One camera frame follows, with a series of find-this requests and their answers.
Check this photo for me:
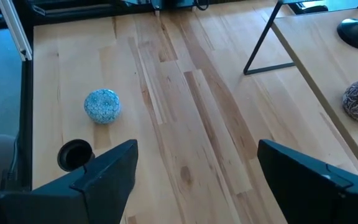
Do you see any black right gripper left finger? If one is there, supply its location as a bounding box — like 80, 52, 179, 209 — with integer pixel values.
0, 139, 139, 224

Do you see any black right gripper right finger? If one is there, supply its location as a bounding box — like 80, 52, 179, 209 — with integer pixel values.
257, 138, 358, 224

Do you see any blue patterned candle tin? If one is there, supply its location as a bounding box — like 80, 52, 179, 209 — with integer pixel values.
83, 88, 122, 125

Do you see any wooden shelf with black legs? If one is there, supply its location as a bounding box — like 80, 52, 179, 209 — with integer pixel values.
242, 0, 358, 182

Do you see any white aluminium bracket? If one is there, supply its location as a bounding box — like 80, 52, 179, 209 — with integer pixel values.
0, 0, 33, 62

